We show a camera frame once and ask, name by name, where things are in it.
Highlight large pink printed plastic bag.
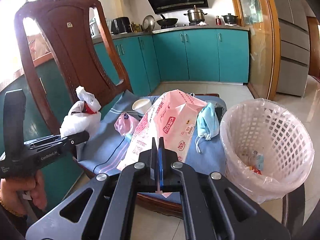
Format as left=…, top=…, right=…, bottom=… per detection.
left=117, top=89, right=207, bottom=171

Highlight light blue face mask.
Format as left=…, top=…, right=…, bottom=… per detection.
left=195, top=101, right=220, bottom=153

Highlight white plastic bag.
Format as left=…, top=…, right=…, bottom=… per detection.
left=60, top=86, right=101, bottom=138

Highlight teal kitchen cabinets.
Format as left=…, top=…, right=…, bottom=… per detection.
left=1, top=28, right=249, bottom=211

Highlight left hand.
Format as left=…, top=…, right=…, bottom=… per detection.
left=1, top=170, right=47, bottom=217

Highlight small pink snack wrapper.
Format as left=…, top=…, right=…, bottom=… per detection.
left=114, top=112, right=139, bottom=138

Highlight blue striped seat cloth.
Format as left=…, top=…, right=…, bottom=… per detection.
left=77, top=90, right=226, bottom=178

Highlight white paper cup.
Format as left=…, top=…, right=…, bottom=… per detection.
left=132, top=98, right=152, bottom=116

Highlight white lattice waste basket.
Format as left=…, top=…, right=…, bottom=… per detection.
left=220, top=98, right=315, bottom=204

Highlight dark wooden chair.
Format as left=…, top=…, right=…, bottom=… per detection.
left=14, top=0, right=227, bottom=219

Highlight black wok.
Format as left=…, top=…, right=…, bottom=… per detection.
left=157, top=14, right=178, bottom=28

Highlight steel pot lid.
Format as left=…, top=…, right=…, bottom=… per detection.
left=142, top=15, right=155, bottom=32

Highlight black air fryer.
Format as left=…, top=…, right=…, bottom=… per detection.
left=111, top=17, right=132, bottom=35

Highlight stainless steel stock pot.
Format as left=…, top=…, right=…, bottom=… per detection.
left=184, top=5, right=207, bottom=24

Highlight red bottle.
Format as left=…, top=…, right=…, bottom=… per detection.
left=215, top=16, right=222, bottom=25

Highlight black casserole pot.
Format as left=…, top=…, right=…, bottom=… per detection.
left=222, top=13, right=238, bottom=25

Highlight wooden glass sliding door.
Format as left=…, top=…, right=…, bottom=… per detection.
left=232, top=0, right=281, bottom=100

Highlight grey refrigerator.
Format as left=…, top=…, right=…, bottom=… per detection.
left=274, top=0, right=310, bottom=96

